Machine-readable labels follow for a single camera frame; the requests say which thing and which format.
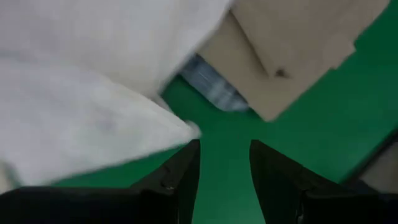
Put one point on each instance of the black aluminium table frame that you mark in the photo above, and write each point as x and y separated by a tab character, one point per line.
367	158

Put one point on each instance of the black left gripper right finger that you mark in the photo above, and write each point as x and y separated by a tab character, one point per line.
311	202

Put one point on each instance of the large white shirt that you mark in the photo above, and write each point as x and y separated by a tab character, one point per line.
77	93

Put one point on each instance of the beige trousers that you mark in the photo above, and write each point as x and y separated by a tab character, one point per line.
295	46

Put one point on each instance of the blue striped garment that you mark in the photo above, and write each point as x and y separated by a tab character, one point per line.
214	87

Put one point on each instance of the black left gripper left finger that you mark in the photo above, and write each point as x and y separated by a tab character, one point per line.
109	205

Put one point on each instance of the green table mat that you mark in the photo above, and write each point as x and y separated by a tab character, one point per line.
326	140

